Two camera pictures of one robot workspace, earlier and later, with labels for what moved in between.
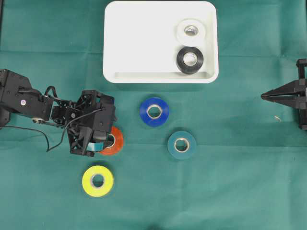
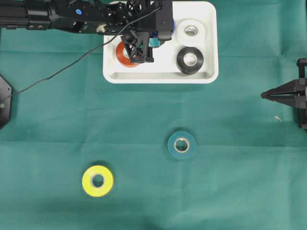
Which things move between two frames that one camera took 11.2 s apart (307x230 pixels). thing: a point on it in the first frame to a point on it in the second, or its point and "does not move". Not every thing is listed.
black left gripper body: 80,113 to 137,15
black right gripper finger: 289,87 does not move
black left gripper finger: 79,137 to 137,43
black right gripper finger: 292,101 does not move
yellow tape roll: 95,190 does not move
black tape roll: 187,69 does not move
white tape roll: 188,40 does not move
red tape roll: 118,143 to 121,58
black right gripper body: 302,89 does not move
